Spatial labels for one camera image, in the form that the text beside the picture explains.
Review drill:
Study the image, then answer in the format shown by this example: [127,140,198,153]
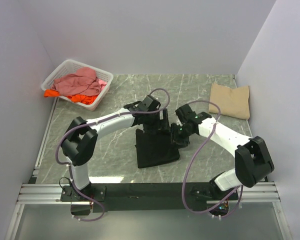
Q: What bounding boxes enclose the black t-shirt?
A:
[135,129,180,169]

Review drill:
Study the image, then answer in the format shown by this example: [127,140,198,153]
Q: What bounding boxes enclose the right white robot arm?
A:
[171,104,275,199]

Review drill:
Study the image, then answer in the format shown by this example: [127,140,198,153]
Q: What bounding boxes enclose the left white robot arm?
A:
[55,95,171,202]

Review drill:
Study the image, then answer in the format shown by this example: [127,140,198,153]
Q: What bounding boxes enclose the folded tan t-shirt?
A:
[209,83,250,120]

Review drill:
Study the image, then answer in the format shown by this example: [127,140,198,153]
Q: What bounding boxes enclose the orange t-shirt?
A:
[43,89,98,105]

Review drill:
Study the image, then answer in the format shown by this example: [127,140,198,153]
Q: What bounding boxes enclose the pink t-shirt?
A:
[50,67,107,97]

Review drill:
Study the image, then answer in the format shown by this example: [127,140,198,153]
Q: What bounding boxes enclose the white plastic basket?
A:
[41,59,114,111]

